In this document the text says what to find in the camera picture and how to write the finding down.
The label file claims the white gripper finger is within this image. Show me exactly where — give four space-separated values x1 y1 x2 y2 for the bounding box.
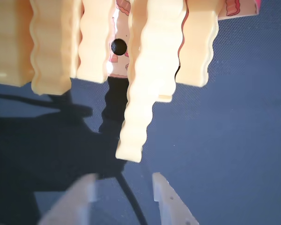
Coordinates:
152 172 200 225
38 173 98 225

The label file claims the long crinkle-cut toy fry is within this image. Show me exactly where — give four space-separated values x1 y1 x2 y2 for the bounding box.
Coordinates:
115 0 187 163

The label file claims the pink bacon-print fry box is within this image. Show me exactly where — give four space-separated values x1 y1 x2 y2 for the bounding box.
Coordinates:
107 0 261 78

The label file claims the black cable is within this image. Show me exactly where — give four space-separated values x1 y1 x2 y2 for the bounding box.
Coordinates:
112 172 148 225

